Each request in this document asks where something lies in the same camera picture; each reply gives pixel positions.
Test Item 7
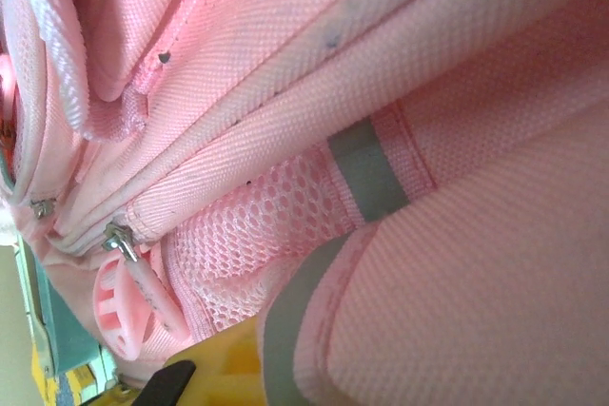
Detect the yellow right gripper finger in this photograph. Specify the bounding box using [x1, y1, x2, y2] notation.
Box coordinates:
[136, 318, 268, 406]

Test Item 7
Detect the pink student backpack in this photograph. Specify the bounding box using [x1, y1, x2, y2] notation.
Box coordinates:
[0, 0, 609, 406]

